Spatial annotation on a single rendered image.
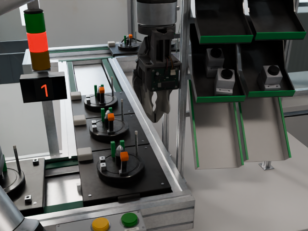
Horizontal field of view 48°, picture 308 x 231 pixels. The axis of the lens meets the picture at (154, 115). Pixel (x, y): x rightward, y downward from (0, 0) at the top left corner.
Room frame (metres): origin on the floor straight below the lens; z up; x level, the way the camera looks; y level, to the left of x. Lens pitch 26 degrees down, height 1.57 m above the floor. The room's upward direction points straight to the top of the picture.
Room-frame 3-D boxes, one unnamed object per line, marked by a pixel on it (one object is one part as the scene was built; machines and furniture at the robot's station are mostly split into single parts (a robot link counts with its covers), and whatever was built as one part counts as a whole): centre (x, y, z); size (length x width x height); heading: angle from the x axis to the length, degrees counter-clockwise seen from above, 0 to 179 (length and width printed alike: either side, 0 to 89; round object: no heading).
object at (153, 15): (0.67, -0.01, 1.45); 0.08 x 0.08 x 0.05
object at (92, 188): (0.86, 0.10, 1.01); 0.24 x 0.24 x 0.13; 15
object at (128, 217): (0.66, 0.06, 0.96); 0.04 x 0.04 x 0.02
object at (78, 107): (1.34, 0.22, 1.01); 0.24 x 0.24 x 0.13; 15
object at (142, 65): (0.66, -0.01, 1.37); 0.09 x 0.08 x 0.12; 14
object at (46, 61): (0.93, 0.31, 1.28); 0.05 x 0.05 x 0.05
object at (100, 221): (0.64, 0.13, 0.96); 0.04 x 0.04 x 0.02
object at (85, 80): (1.33, 0.22, 0.91); 1.24 x 0.33 x 0.10; 15
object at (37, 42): (0.93, 0.31, 1.33); 0.05 x 0.05 x 0.05
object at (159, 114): (0.67, -0.02, 1.27); 0.06 x 0.03 x 0.09; 14
